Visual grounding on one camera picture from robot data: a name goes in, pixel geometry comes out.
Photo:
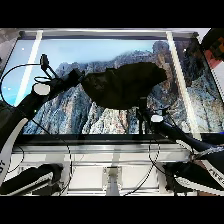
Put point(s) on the black garment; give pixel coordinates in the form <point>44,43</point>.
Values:
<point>126,86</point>

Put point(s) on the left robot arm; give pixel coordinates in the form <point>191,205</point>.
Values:
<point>30,103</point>

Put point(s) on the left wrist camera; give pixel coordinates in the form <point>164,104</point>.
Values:
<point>45,63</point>

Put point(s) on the heap of clothes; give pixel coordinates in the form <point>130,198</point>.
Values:
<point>215,45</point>

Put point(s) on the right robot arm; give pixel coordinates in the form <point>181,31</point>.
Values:
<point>186,143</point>

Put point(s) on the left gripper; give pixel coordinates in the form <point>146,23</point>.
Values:
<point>75,76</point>

